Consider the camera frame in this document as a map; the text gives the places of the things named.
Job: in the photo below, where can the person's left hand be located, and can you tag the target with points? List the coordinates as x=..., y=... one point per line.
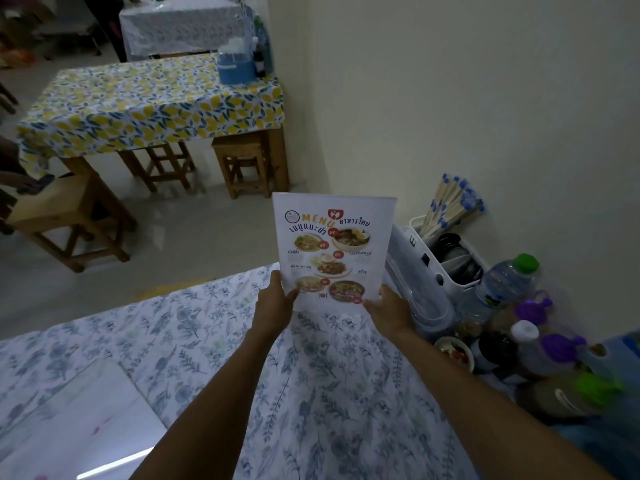
x=272, y=307

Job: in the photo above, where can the person's right hand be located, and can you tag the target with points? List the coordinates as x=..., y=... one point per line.
x=395, y=312

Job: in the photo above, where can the person's right thumb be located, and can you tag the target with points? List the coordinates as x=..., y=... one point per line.
x=371, y=305

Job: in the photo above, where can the person's left thumb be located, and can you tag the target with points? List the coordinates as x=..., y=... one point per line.
x=292, y=295

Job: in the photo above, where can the white illustrated menu card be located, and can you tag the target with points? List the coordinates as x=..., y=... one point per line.
x=335, y=244

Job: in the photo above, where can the person's right forearm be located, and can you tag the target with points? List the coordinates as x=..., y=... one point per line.
x=480, y=419

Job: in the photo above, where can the person's left forearm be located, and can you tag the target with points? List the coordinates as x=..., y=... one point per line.
x=220, y=409

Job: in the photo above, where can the clear plastic container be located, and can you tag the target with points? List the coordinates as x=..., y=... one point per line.
x=425, y=294

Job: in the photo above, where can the white cutlery caddy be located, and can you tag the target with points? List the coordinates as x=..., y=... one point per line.
x=450, y=282

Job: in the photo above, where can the blue floral tablecloth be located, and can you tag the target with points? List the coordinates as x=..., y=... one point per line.
x=200, y=319

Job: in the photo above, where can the small chili condiment bowl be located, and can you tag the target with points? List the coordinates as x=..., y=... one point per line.
x=455, y=352

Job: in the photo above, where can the pile of metal spoons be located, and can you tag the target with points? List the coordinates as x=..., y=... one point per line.
x=457, y=257

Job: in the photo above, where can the small condiment jar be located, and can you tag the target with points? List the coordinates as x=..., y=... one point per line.
x=467, y=328

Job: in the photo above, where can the bundle of wrapped chopsticks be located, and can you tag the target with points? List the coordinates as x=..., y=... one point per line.
x=450, y=204

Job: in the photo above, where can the dark soy sauce bottle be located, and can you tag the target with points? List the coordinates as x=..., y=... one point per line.
x=492, y=352

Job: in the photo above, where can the green capped water bottle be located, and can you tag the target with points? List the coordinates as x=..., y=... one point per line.
x=500, y=287

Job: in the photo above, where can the wooden stool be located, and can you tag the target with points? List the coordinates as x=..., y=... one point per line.
x=240, y=154
x=55, y=207
x=167, y=162

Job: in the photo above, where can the white capped sauce bottle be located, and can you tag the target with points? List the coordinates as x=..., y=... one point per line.
x=525, y=339

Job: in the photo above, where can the purple capped sauce bottle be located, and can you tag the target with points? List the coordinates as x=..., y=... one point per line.
x=555, y=352
x=531, y=310

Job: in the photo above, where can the green capped sauce bottle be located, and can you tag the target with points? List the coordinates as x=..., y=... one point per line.
x=575, y=392

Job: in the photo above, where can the blue tissue box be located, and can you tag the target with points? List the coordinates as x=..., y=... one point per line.
x=236, y=67

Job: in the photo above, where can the yellow lemon print tablecloth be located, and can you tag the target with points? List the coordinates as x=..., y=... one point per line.
x=145, y=102

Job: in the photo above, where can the white laminated sheet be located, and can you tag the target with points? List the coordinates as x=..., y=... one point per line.
x=75, y=419

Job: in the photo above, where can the white patterned tablecloth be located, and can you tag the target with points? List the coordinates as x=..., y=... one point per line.
x=180, y=24

